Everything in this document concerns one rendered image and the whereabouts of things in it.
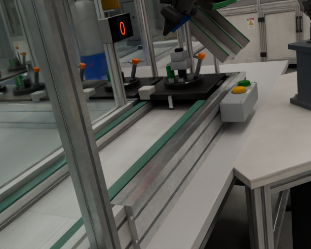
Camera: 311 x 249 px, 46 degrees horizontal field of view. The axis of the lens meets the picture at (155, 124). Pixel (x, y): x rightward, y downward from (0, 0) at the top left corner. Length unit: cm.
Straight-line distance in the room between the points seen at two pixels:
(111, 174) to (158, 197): 17
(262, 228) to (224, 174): 17
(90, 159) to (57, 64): 13
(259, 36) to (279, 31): 26
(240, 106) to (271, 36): 426
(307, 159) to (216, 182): 23
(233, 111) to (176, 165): 33
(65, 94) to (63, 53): 5
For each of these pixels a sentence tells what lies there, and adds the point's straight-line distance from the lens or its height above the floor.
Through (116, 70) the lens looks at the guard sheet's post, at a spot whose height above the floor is 108.
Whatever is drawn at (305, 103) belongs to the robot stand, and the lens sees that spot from 127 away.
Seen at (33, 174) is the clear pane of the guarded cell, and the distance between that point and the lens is 41.
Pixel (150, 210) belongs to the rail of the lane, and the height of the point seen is 91.
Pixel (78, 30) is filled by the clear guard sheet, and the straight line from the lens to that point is 105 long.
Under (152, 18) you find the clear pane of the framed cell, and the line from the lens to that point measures 245.
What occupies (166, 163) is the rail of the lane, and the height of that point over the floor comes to 96.
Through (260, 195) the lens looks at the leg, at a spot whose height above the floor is 80.
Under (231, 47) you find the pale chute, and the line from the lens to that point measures 156.
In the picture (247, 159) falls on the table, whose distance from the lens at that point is 95.
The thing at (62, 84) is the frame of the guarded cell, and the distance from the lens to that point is 43.
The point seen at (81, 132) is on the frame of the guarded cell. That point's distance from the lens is 45.
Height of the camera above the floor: 129
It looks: 20 degrees down
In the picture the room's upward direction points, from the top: 10 degrees counter-clockwise
